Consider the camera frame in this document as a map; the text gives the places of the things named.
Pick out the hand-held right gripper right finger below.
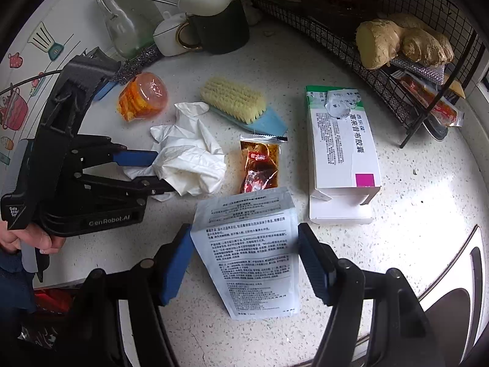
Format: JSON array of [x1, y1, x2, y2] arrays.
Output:
[[298, 223, 446, 367]]

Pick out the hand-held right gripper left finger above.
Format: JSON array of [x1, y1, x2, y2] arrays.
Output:
[[78, 223, 196, 367]]

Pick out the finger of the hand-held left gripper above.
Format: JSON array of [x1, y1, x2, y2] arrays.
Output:
[[74, 172, 179, 207], [68, 135, 159, 169]]

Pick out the white disposable glove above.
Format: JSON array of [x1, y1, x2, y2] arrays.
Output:
[[124, 101, 229, 202]]

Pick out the orange snack packet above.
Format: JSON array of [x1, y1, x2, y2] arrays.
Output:
[[118, 72, 169, 123]]

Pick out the white printed sachet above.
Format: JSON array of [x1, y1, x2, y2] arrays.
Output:
[[190, 187, 300, 320]]

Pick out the white and green medicine box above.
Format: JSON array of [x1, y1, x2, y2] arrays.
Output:
[[305, 85, 383, 225]]

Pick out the person's left hand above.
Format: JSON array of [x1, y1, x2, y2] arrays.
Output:
[[0, 220, 66, 255]]

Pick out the grey steel scourer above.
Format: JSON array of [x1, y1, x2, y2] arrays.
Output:
[[115, 44, 165, 85]]

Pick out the brown sauce sachet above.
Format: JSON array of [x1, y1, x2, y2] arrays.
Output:
[[239, 133, 288, 195]]

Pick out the clear glass bottle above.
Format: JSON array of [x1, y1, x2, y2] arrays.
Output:
[[86, 0, 148, 60]]

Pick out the stainless steel sink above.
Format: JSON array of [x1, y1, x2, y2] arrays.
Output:
[[414, 224, 489, 367]]

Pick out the dark green utensil holder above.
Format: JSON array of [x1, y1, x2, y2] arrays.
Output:
[[187, 0, 251, 55]]

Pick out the metal utensil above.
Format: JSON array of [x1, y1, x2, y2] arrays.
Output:
[[126, 0, 179, 7]]

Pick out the red sauce packet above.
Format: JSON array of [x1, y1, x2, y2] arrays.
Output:
[[392, 71, 465, 128]]

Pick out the ginger root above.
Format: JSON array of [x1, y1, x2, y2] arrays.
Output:
[[355, 13, 455, 70]]

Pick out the dried red chillies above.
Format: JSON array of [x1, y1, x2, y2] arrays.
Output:
[[300, 0, 383, 27]]

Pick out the scrub brush with blue handle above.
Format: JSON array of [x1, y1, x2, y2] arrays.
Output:
[[200, 76, 289, 135]]

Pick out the white cup with gold handle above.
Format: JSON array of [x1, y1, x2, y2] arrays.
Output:
[[153, 12, 203, 57]]

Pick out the cartoon wall sticker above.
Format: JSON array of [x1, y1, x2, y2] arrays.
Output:
[[0, 21, 65, 165]]

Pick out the black wire rack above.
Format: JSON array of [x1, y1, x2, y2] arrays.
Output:
[[250, 0, 484, 150]]

